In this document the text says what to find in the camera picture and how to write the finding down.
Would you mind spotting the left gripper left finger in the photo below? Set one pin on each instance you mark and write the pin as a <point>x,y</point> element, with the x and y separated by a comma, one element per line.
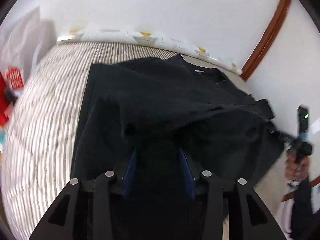
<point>91,209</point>

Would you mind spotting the black sweatshirt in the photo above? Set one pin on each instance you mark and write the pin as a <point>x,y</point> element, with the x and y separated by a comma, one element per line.
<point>158,108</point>

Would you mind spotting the striped white bed quilt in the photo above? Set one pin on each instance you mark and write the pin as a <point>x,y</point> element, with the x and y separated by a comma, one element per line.
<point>39,144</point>

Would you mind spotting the white patterned bed sheet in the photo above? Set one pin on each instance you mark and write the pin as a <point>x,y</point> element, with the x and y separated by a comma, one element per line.
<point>152,40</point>

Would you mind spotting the person's right hand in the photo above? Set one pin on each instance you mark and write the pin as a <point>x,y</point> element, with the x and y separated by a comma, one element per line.
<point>295,171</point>

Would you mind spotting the red paper shopping bag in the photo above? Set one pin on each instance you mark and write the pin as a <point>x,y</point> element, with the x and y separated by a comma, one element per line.
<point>7,103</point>

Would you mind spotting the white plastic shopping bag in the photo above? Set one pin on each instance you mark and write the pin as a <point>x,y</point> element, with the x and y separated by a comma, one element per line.
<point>23,45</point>

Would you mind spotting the dark sleeve right forearm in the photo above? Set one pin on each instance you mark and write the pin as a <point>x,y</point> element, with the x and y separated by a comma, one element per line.
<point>304,223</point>

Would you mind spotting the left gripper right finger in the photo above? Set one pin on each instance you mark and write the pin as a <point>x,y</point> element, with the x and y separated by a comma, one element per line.
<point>222,209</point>

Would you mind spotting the brown wooden door frame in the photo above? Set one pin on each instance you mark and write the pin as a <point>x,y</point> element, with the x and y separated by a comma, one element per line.
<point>266,40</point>

